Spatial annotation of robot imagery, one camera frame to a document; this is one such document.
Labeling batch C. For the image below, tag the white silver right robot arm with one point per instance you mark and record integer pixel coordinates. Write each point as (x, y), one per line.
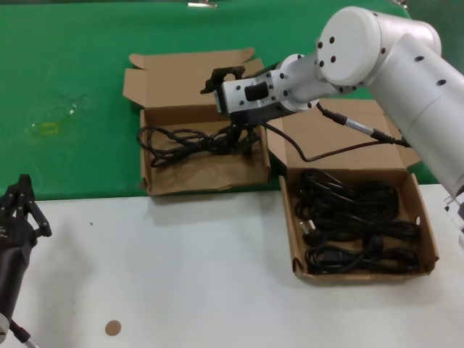
(362, 47)

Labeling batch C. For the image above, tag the clear crumpled tape patch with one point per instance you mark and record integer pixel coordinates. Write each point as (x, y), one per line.
(74, 107)

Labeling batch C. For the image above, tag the brown cardboard disc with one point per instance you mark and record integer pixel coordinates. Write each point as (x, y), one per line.
(112, 328)

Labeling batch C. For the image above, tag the right cardboard box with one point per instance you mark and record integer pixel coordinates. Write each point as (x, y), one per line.
(333, 152)

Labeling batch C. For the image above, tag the green tablecloth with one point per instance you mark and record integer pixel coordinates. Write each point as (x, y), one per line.
(72, 54)

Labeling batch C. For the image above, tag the metal cloth clip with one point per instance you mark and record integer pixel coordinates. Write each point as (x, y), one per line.
(398, 2)
(203, 4)

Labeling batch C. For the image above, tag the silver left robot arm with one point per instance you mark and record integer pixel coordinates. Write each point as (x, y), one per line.
(3, 324)

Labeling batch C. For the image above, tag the left cardboard box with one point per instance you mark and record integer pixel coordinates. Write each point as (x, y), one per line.
(203, 174)

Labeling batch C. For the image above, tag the yellow tape square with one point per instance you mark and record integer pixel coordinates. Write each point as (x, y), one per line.
(47, 129)

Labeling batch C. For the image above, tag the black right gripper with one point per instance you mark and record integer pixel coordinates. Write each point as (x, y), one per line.
(253, 117)

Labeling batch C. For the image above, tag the cardboard box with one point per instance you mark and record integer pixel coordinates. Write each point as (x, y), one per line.
(203, 174)
(333, 152)

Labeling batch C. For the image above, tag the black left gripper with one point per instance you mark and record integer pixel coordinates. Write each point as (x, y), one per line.
(14, 235)

